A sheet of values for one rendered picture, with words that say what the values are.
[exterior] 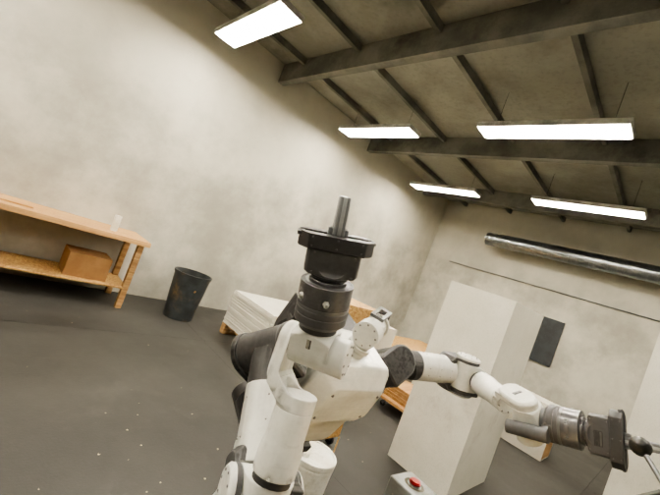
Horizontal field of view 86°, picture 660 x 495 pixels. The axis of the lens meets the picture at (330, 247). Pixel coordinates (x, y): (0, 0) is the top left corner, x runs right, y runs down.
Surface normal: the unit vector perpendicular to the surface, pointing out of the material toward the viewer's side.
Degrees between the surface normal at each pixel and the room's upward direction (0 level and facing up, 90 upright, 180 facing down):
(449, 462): 90
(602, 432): 90
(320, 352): 105
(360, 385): 68
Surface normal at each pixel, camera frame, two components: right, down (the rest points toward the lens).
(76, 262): 0.66, 0.23
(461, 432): -0.67, -0.27
